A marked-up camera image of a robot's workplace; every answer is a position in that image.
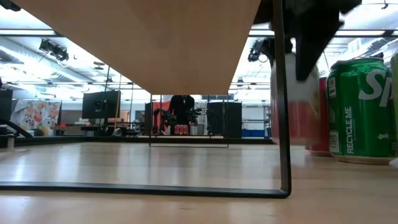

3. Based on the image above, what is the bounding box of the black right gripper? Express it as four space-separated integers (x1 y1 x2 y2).
253 0 363 83

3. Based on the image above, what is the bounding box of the silver and orange soda can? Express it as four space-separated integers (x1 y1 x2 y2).
269 52 322 146

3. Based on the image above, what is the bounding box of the red soda can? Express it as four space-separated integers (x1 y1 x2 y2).
306 77 331 157

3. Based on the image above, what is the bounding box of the green Sprite can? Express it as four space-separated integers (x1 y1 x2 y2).
326 56 398 166

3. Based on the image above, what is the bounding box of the pale green soda can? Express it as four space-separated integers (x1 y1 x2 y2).
390 52 398 169

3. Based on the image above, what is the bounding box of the wooden shelf with black legs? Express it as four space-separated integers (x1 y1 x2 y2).
0 0 292 199

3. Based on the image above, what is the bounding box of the blue storage bin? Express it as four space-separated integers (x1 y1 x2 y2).
242 129 269 138

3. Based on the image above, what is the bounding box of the white patterned cloth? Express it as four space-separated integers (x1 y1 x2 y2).
194 102 208 135

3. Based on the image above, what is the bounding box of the person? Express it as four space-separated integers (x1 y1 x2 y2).
169 95 196 135

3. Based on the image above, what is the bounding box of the red hanging cloth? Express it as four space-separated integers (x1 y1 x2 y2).
152 101 172 135

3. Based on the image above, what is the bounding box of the black computer monitor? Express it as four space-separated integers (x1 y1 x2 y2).
81 90 121 136

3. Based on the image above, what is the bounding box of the cluttered background desk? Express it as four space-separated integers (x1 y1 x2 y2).
49 123 141 138

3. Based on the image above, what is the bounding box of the floral patterned cloth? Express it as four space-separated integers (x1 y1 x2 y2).
11 99 62 136

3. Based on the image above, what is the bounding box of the tall black box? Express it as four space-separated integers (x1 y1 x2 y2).
0 89 14 125

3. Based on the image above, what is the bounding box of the black aluminium table frame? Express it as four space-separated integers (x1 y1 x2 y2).
0 136 276 146

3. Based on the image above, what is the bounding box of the black curved cable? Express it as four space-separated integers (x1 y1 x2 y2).
0 116 34 139

